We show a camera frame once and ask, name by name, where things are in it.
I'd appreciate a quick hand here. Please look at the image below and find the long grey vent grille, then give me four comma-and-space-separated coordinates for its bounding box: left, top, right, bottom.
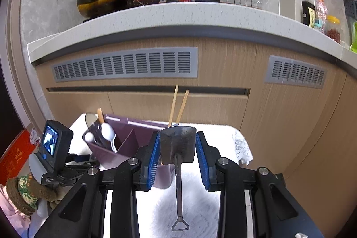
51, 47, 198, 82

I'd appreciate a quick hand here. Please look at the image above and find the person's left forearm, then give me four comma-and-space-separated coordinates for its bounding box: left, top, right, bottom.
0, 184, 32, 237

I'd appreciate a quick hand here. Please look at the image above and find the maroon plastic utensil holder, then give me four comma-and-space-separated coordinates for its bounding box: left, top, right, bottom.
82, 114, 196, 190

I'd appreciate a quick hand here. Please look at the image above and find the short grey vent grille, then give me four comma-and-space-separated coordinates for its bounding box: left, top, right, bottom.
264, 55, 327, 88

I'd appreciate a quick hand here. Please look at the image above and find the red printed paper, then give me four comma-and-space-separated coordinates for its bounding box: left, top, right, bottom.
0, 130, 34, 185

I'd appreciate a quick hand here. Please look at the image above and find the metal shovel-shaped spoon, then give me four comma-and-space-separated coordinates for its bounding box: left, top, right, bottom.
160, 126, 197, 231

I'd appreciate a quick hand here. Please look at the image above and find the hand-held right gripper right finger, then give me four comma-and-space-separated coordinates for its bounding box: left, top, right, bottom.
195, 131, 324, 238

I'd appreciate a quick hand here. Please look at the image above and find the white ceramic spoon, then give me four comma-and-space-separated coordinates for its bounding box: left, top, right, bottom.
101, 123, 118, 153

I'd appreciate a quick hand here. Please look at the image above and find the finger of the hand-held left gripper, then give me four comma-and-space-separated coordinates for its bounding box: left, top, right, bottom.
66, 153, 98, 169

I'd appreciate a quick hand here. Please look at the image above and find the person's left hand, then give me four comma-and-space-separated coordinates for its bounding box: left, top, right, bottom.
6, 174, 61, 216

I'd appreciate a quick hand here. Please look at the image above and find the jar with yellow lid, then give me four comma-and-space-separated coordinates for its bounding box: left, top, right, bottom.
326, 15, 341, 43

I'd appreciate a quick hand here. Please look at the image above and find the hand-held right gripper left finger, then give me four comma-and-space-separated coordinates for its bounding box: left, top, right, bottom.
35, 130, 161, 238

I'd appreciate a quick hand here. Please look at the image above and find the white lace tablecloth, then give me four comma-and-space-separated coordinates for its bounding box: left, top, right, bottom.
65, 112, 254, 238

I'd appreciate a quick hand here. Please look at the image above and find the grey dish rack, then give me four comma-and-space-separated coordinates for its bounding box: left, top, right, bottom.
344, 0, 357, 19

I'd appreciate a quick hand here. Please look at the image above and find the green packet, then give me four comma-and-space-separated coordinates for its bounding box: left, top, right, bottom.
350, 22, 357, 53

